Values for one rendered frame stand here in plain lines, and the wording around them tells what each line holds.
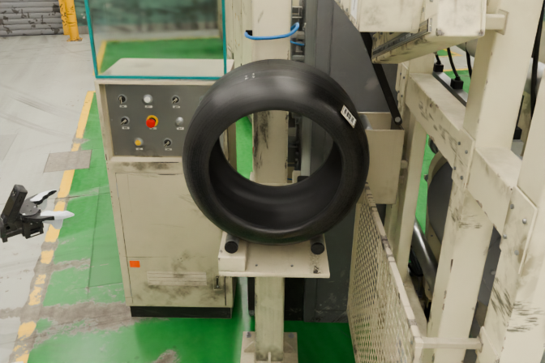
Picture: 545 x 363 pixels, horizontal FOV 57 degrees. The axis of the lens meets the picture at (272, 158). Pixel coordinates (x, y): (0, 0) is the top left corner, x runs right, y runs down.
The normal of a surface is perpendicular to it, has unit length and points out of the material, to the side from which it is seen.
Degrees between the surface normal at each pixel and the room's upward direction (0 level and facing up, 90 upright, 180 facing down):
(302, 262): 0
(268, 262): 0
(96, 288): 0
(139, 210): 90
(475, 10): 72
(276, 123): 90
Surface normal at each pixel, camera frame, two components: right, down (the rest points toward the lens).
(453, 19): -0.01, 0.11
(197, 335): 0.01, -0.91
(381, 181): -0.01, 0.41
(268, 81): -0.07, -0.39
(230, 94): -0.35, -0.32
